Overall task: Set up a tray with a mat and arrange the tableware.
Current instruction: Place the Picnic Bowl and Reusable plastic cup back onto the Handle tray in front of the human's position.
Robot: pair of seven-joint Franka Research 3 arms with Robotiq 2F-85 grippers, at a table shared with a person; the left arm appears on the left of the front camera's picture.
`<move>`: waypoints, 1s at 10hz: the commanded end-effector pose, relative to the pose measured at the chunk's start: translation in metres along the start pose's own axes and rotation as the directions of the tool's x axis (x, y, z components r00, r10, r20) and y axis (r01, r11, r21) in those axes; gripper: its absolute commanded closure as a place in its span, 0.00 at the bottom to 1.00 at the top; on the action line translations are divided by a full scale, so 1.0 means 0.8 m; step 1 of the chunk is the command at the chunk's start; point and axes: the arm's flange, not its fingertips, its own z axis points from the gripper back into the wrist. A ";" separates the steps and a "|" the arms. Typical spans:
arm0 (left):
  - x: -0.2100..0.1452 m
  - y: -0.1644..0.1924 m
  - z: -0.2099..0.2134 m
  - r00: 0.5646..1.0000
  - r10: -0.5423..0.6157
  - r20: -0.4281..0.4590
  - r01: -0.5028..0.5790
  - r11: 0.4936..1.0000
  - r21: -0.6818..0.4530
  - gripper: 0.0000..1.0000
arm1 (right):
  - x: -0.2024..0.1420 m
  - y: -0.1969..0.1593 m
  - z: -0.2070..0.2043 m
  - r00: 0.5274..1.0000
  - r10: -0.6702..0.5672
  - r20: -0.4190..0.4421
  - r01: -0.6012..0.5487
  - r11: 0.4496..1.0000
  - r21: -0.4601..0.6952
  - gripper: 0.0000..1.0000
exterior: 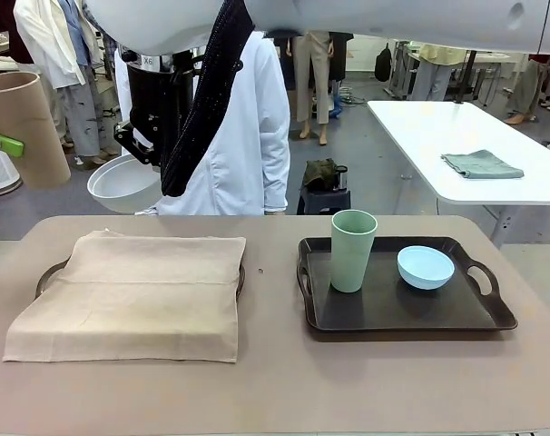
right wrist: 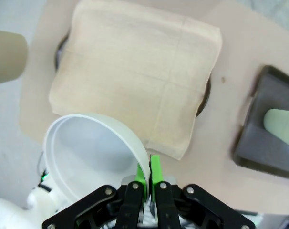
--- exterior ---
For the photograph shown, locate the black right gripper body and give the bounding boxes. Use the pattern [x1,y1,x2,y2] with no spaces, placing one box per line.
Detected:
[127,63,175,138]

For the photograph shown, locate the brown plastic cup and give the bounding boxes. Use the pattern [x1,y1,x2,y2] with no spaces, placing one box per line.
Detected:
[0,71,73,191]

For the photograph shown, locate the white bowl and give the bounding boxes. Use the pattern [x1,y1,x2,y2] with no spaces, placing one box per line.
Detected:
[86,154,163,215]

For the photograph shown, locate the beige cloth mat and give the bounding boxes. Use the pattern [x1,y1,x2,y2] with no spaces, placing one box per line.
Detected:
[1,230,248,364]

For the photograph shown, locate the light green plastic cup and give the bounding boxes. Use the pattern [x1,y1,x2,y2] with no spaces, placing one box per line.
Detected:
[329,209,378,294]

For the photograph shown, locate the light blue bowl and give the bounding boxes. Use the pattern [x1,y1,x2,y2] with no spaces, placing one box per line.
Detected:
[396,245,457,292]

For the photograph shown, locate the green cloth mat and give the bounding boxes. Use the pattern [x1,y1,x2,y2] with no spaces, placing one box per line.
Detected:
[440,149,525,180]

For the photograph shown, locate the person in white hoodie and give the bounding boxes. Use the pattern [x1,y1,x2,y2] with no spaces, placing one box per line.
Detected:
[113,30,292,217]

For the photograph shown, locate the mannequin in white coat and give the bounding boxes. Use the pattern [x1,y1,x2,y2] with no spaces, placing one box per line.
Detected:
[12,0,104,165]

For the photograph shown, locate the mannequin in beige trousers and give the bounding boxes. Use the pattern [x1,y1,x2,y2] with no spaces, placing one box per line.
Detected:
[294,30,349,146]

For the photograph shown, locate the dark green bag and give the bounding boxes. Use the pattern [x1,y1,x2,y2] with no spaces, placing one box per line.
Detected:
[300,157,340,191]

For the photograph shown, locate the black plastic stool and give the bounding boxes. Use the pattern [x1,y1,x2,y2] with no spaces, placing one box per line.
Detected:
[295,186,352,216]

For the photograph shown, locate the black backpack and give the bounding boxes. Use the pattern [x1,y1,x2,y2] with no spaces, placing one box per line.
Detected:
[373,43,394,84]

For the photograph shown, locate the white table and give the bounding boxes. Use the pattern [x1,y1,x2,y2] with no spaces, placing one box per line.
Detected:
[367,100,550,249]

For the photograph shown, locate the mannequin in yellow shirt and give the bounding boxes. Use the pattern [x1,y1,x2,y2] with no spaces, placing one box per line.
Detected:
[410,43,467,102]

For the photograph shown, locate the black stand pole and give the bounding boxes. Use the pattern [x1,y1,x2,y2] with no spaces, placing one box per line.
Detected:
[456,48,479,106]

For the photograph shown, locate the mannequin maroon top brown trousers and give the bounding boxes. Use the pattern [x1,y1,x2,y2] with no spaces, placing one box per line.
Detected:
[505,53,550,126]

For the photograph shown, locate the dark brown handled tray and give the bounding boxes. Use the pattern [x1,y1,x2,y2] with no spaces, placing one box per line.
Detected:
[34,256,248,302]
[295,235,519,342]

